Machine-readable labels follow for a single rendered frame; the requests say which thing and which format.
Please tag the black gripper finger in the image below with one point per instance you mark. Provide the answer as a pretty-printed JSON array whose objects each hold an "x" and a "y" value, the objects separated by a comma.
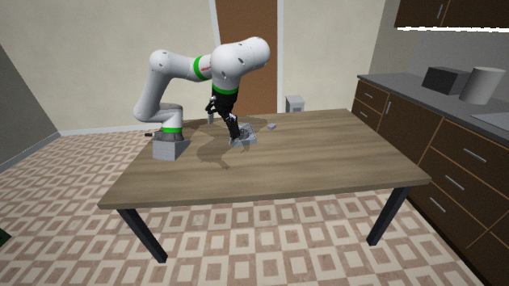
[
  {"x": 210, "y": 112},
  {"x": 232, "y": 125}
]

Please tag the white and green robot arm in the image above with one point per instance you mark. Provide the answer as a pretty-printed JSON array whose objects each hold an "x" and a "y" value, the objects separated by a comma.
[{"x": 228, "y": 63}]

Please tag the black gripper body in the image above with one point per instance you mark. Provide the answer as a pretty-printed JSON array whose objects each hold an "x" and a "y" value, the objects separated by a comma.
[{"x": 226, "y": 109}]

